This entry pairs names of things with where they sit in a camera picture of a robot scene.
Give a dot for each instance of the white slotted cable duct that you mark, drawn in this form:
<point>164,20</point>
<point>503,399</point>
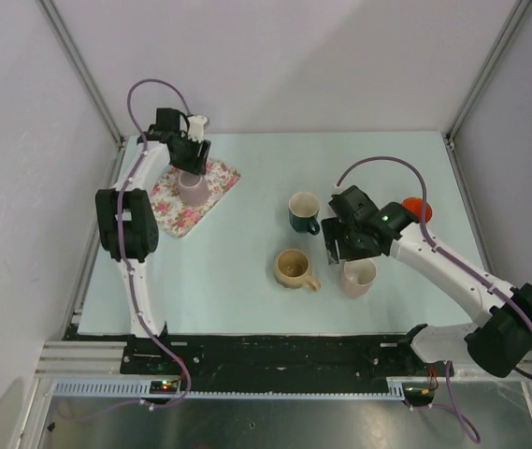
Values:
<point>106,388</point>

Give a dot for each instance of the pink mug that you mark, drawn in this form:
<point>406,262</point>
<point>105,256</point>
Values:
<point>356,277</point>

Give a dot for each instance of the right aluminium corner post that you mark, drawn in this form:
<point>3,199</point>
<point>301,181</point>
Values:
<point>505,38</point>

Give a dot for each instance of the cream beige mug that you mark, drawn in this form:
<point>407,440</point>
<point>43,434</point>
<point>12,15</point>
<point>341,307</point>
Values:
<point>292,269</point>

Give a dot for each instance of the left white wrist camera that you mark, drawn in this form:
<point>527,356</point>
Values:
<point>196,127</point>

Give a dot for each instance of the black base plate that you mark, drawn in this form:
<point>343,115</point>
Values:
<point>279,364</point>

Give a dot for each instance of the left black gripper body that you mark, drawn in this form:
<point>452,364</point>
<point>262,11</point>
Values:
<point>188,152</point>

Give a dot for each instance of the aluminium corner post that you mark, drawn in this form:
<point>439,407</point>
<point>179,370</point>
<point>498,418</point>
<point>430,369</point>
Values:
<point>505,38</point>
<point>73,55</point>

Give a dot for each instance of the aluminium frame rail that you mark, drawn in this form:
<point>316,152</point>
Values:
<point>66,359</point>

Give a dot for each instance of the floral serving tray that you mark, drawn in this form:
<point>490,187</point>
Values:
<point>178,219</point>

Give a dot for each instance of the green mug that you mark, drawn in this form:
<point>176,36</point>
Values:
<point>303,210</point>

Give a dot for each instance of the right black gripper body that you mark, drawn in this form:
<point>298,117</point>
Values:
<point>351,245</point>

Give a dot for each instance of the left aluminium corner post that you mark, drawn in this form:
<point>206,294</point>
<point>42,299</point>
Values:
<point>73,55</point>

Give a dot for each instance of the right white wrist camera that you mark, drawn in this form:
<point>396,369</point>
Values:
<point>337,187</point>

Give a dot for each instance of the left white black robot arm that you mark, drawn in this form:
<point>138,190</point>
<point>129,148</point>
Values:
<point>127,227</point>

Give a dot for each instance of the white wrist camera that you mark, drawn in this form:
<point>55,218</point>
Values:
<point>337,187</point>
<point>196,127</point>

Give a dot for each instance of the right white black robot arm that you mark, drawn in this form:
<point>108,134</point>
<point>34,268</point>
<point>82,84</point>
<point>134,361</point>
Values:
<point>499,334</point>

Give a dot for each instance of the orange mug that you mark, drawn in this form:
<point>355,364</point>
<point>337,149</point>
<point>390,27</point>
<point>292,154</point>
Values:
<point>418,209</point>

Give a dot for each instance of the purple mug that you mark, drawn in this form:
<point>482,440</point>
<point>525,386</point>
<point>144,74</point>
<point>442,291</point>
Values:
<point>193,189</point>

